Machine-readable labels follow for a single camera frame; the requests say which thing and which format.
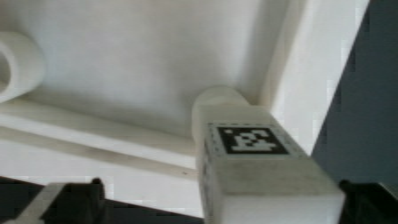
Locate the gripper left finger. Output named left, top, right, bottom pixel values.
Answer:
left=10, top=178, right=110, bottom=224

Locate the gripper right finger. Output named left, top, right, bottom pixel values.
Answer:
left=337, top=180, right=398, bottom=224

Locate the white table leg with tag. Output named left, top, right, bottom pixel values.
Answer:
left=192, top=87, right=344, bottom=224

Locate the white square tabletop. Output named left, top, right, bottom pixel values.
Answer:
left=0, top=0, right=369, bottom=216

